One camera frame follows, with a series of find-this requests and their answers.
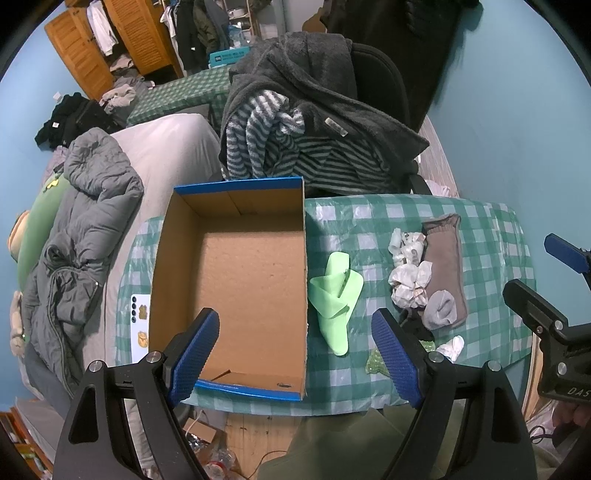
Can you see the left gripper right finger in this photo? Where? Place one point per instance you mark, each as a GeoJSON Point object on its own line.
{"type": "Point", "coordinates": [403, 356]}

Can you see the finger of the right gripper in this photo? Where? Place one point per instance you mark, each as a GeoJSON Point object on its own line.
{"type": "Point", "coordinates": [541, 317]}
{"type": "Point", "coordinates": [574, 257]}

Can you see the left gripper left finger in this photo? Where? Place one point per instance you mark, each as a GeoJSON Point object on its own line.
{"type": "Point", "coordinates": [187, 353]}

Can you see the green patterned sock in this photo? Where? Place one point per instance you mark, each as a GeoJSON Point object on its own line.
{"type": "Point", "coordinates": [376, 365]}

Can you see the black sock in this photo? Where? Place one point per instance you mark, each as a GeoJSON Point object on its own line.
{"type": "Point", "coordinates": [411, 322]}

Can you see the small white sock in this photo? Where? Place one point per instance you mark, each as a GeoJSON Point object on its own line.
{"type": "Point", "coordinates": [452, 349]}

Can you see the grey sock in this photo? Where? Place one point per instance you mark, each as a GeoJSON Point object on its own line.
{"type": "Point", "coordinates": [440, 311]}

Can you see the white patterned cloth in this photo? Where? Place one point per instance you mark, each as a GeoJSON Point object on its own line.
{"type": "Point", "coordinates": [411, 274]}

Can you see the light green cloth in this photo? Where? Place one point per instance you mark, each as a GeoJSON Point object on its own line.
{"type": "Point", "coordinates": [334, 296]}

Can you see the grey brown fleece pouch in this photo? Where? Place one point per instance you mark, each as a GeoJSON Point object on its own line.
{"type": "Point", "coordinates": [444, 251]}

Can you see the person right hand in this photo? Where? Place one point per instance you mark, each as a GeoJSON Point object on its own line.
{"type": "Point", "coordinates": [566, 412]}

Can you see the white phone with stickers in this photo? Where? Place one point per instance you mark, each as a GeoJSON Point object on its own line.
{"type": "Point", "coordinates": [139, 313]}

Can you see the green checkered tablecloth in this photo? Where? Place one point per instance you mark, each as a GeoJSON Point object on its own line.
{"type": "Point", "coordinates": [384, 240]}

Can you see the blue cardboard box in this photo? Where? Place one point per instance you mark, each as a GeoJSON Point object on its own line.
{"type": "Point", "coordinates": [238, 248]}

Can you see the grey puffer jacket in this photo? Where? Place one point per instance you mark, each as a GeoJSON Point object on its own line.
{"type": "Point", "coordinates": [65, 286]}

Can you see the green plush pillow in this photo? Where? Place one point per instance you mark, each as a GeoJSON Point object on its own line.
{"type": "Point", "coordinates": [32, 228]}

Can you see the grey bed mattress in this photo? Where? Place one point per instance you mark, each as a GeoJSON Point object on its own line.
{"type": "Point", "coordinates": [169, 151]}

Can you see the far green checkered table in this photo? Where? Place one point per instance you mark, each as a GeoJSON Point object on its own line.
{"type": "Point", "coordinates": [208, 87]}

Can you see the black clothes pile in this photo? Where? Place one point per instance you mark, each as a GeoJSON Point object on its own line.
{"type": "Point", "coordinates": [71, 117]}

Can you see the black office chair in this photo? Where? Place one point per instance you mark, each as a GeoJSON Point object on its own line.
{"type": "Point", "coordinates": [380, 83]}

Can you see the dark hanging jacket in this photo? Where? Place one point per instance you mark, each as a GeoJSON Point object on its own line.
{"type": "Point", "coordinates": [417, 35]}

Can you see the teal box on table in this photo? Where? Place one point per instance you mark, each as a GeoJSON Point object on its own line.
{"type": "Point", "coordinates": [227, 57]}

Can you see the dark grey fleece robe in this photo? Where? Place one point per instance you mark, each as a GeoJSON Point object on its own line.
{"type": "Point", "coordinates": [315, 72]}

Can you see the wooden louvered wardrobe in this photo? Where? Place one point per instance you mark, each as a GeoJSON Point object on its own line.
{"type": "Point", "coordinates": [93, 37]}

